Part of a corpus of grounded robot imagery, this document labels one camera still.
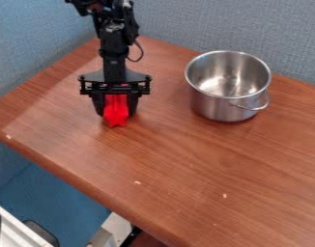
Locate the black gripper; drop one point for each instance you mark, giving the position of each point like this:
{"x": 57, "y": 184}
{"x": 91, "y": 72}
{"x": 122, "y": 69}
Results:
{"x": 114, "y": 79}

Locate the red star-shaped bar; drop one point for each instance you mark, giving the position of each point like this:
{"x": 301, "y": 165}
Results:
{"x": 115, "y": 113}

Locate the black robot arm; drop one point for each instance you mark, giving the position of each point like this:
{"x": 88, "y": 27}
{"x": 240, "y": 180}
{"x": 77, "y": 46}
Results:
{"x": 116, "y": 30}

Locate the white appliance at corner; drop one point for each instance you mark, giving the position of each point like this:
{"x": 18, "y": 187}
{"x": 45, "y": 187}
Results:
{"x": 14, "y": 234}

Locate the metal pot with handle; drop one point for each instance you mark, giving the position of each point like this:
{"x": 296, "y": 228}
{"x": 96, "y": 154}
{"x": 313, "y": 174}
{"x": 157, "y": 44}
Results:
{"x": 228, "y": 84}

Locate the white table frame part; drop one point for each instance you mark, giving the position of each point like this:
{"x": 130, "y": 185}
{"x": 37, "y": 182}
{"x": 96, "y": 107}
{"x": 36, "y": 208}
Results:
{"x": 111, "y": 233}

